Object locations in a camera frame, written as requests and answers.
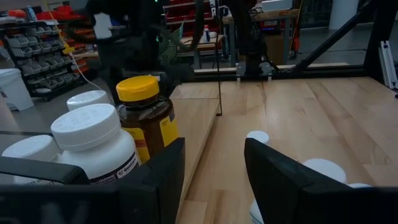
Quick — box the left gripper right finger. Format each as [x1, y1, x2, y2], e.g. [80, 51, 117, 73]
[244, 138, 398, 224]

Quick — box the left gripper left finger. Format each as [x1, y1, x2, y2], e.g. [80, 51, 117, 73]
[0, 138, 187, 224]

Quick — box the white-capped bottle with maroon label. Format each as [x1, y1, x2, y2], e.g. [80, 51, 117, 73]
[347, 182, 373, 189]

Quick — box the white medicine bottle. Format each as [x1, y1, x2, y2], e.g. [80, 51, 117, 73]
[1, 134, 62, 186]
[249, 198, 266, 224]

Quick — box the multivitamin gummies jar white cap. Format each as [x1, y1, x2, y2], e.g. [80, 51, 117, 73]
[66, 90, 112, 112]

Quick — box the amber bottle with yellow cap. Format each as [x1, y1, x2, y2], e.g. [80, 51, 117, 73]
[116, 75, 180, 164]

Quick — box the large white bottle purple label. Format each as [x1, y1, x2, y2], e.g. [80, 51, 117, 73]
[50, 103, 141, 185]

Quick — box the small white pill bottle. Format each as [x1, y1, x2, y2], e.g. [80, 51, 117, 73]
[246, 130, 271, 146]

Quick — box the red bin shelf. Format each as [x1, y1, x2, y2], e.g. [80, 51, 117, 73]
[163, 0, 219, 37]

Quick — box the green plant in white pot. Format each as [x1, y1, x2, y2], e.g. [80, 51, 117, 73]
[158, 20, 187, 68]

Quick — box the white spray bottle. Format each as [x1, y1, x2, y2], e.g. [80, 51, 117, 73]
[201, 24, 211, 44]

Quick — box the parts bin rack grey red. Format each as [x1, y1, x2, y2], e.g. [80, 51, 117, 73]
[4, 4, 103, 102]

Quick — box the white bin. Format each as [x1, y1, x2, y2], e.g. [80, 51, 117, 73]
[0, 68, 35, 112]

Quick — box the wooden workbench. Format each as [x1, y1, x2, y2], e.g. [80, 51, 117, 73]
[180, 8, 302, 68]

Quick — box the white round pillar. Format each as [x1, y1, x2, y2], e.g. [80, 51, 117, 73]
[328, 0, 359, 30]

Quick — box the hanging cord with yellow plug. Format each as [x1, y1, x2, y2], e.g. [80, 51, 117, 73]
[42, 0, 118, 105]

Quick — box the black aluminium table frame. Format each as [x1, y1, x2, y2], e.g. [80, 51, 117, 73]
[192, 0, 398, 94]

